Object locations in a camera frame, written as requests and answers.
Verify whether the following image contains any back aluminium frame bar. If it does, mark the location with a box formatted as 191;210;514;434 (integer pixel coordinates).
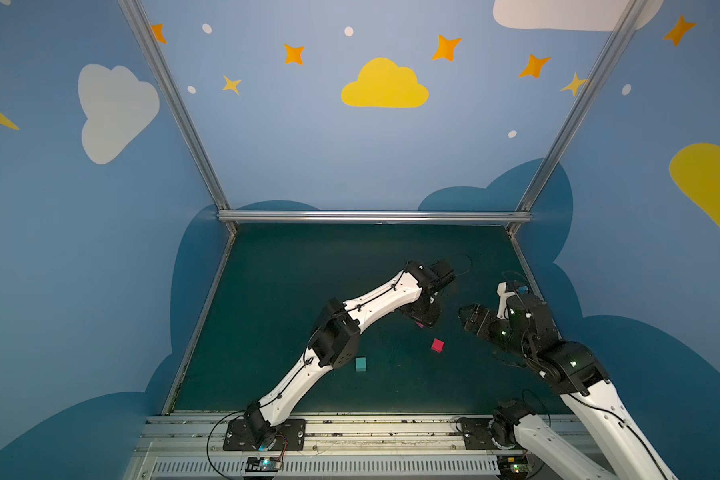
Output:
217;209;532;224

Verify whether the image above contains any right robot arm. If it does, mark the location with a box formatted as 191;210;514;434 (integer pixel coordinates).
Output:
458;291;675;479

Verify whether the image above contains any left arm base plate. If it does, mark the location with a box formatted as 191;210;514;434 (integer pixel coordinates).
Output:
222;417;306;452

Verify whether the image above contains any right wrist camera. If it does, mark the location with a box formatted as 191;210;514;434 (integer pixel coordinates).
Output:
497;280;529;320

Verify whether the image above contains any aluminium front rail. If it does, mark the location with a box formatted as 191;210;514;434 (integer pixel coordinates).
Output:
122;412;643;480

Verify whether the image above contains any right aluminium frame post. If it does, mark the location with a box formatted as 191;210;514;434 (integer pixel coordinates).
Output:
507;0;649;239

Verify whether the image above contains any left controller board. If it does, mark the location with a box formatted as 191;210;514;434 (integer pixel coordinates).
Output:
245;457;283;474

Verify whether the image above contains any controller board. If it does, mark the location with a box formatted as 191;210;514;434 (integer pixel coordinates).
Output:
245;457;283;474
497;456;532;480

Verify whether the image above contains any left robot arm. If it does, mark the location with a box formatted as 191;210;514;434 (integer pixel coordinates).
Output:
243;260;455;449

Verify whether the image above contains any aluminium frame post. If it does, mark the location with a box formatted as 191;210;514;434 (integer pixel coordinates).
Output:
118;0;229;213
507;0;649;239

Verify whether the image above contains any right controller board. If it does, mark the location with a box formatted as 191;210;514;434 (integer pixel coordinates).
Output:
497;456;532;480

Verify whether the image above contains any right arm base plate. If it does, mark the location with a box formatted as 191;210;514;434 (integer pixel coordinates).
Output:
455;417;503;450

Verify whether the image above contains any left aluminium frame post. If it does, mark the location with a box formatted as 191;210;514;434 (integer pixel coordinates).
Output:
118;0;229;213

